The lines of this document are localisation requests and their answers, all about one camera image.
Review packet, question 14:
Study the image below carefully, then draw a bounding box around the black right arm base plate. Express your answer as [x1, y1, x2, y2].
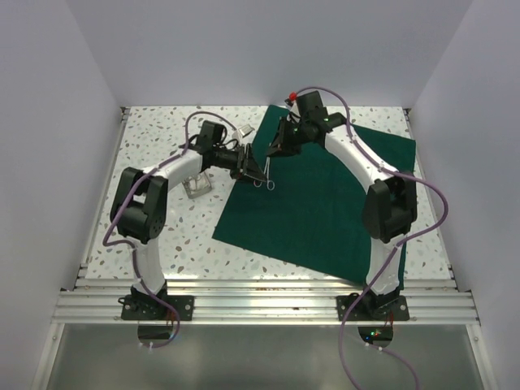
[336, 292, 410, 322]

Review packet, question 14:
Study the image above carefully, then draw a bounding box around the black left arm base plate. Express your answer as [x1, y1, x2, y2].
[118, 295, 195, 321]

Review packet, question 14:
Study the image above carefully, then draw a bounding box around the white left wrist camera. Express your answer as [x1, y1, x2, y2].
[232, 124, 255, 142]

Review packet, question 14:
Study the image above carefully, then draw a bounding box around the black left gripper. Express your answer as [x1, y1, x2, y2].
[213, 143, 267, 184]

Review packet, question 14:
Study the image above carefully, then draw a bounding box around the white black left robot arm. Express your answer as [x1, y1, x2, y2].
[110, 144, 267, 319]

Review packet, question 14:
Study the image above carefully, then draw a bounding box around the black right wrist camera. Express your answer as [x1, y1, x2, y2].
[295, 90, 328, 119]

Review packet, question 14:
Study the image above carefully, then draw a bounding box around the stainless steel tray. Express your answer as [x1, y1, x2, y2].
[182, 172, 213, 199]

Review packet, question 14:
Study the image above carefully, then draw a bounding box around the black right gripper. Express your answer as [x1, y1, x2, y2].
[266, 116, 310, 158]

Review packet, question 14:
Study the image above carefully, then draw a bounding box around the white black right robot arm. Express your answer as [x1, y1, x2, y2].
[267, 113, 418, 319]

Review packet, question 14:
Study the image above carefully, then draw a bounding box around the dark green surgical cloth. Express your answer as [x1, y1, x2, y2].
[212, 104, 418, 288]

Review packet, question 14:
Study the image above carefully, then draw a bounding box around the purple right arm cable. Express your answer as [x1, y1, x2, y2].
[298, 85, 450, 390]

